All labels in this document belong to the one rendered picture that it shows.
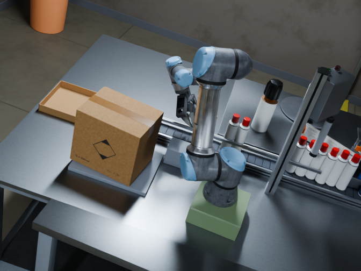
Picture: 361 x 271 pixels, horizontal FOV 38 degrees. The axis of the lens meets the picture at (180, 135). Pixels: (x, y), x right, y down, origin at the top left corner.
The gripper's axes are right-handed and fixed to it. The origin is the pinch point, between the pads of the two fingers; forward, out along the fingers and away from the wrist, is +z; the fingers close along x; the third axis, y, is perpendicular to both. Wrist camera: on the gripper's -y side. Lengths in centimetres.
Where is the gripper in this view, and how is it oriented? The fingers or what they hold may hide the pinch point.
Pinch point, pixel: (192, 126)
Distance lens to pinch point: 256.6
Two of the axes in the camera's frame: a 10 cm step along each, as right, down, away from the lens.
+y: 2.3, -5.3, 8.1
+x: -9.3, 1.2, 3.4
